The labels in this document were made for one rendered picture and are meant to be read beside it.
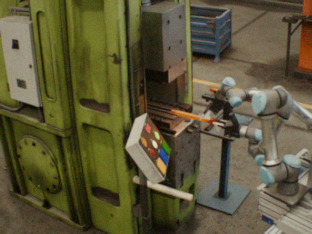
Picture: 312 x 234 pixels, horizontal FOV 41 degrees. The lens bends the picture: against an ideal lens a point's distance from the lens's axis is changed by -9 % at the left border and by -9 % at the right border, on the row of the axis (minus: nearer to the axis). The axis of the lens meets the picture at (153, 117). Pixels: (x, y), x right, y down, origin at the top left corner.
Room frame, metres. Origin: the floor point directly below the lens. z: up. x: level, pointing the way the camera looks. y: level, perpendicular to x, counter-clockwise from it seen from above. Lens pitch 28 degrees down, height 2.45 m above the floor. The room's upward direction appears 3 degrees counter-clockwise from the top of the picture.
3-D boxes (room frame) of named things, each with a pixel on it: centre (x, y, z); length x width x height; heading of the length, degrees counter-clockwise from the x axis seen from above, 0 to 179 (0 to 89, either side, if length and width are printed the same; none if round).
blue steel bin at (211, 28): (6.95, -0.67, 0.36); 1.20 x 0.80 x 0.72; 63
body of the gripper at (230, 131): (2.56, -0.52, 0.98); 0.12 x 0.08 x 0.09; 56
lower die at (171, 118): (2.89, 0.01, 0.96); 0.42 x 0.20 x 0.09; 56
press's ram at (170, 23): (2.92, -0.01, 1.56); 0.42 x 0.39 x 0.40; 56
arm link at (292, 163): (2.06, -0.80, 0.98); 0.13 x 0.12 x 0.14; 110
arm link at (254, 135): (2.47, -0.65, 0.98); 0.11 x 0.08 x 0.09; 56
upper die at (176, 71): (2.89, 0.01, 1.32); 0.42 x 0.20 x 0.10; 56
